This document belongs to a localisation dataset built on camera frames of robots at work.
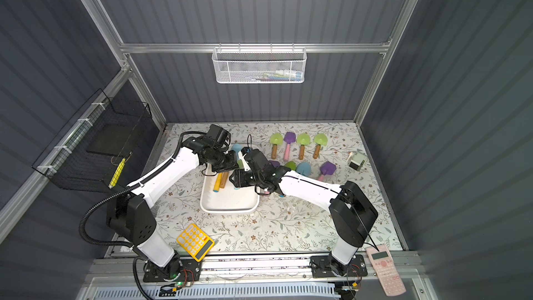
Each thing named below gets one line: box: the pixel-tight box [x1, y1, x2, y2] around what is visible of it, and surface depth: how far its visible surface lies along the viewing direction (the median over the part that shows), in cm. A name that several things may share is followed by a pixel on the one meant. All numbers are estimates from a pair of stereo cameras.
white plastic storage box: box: [199, 163, 261, 214], surface depth 93 cm
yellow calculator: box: [176, 223, 216, 262], surface depth 80 cm
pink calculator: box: [366, 244, 407, 297], surface depth 74 cm
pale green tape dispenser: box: [346, 151, 368, 171], surface depth 101 cm
